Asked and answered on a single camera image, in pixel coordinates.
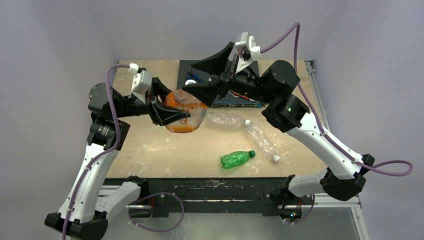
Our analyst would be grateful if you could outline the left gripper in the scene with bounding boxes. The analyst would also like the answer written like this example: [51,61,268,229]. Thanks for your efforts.
[113,77,190,125]

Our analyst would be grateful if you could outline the orange label plastic bottle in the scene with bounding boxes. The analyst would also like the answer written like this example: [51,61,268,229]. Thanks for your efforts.
[163,90,209,134]

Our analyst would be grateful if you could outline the white bottle cap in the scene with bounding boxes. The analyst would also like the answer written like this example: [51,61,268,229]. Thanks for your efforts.
[184,79,197,86]

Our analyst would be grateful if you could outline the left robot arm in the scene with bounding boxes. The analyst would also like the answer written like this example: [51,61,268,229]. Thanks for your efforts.
[44,74,188,240]

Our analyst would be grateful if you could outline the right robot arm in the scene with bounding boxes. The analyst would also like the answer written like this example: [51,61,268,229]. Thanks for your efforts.
[183,42,375,204]

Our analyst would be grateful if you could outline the large clear plastic bottle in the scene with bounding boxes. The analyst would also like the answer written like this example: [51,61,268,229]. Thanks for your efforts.
[205,112,251,132]

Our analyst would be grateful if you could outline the slim clear plastic bottle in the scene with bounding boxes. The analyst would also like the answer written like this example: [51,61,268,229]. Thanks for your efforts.
[244,120,281,162]

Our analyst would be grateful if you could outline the green plastic bottle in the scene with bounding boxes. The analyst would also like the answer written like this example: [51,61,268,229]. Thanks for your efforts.
[220,150,256,169]

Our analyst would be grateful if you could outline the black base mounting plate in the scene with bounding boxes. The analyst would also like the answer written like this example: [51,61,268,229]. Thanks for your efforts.
[104,175,312,222]

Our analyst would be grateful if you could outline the blue handled pliers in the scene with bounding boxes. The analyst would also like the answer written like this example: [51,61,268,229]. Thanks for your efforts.
[186,71,204,83]

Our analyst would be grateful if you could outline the black network switch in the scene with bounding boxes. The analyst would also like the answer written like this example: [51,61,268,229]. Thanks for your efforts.
[176,60,265,109]

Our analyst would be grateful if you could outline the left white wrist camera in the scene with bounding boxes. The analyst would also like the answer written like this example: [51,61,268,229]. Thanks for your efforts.
[128,62,153,104]

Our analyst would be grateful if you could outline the red handled adjustable wrench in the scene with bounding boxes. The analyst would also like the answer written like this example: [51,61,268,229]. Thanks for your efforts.
[228,91,254,102]

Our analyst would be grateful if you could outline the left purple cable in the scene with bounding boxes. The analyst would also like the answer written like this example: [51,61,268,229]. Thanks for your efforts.
[61,63,186,240]

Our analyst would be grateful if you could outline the purple cable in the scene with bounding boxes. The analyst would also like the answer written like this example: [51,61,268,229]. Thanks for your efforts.
[259,22,415,225]
[61,63,186,240]

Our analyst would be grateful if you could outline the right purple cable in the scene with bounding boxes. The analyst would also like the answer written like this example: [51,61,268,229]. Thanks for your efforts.
[259,22,415,225]

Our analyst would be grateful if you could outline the aluminium frame rail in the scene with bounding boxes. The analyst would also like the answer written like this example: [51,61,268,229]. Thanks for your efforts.
[98,185,361,207]

